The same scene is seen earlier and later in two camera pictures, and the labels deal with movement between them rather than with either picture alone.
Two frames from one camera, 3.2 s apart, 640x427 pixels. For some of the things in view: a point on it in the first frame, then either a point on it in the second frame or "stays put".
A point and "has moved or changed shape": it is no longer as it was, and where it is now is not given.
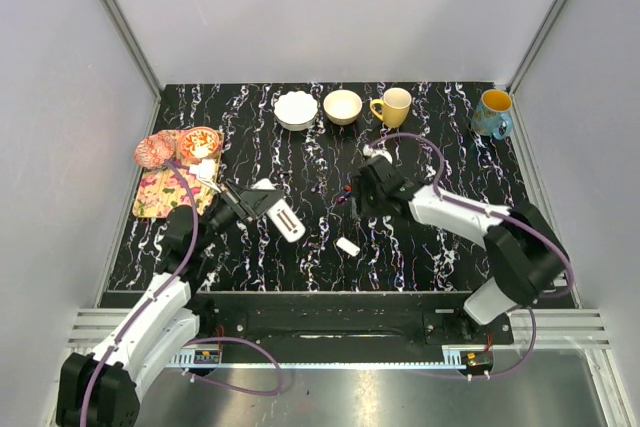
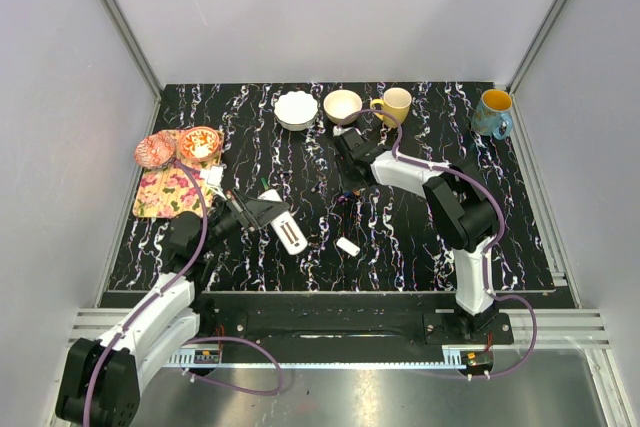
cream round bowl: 342,106 stays put
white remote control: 283,214 has moved or changed shape
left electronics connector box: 206,356 stays put
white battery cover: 346,245 stays put
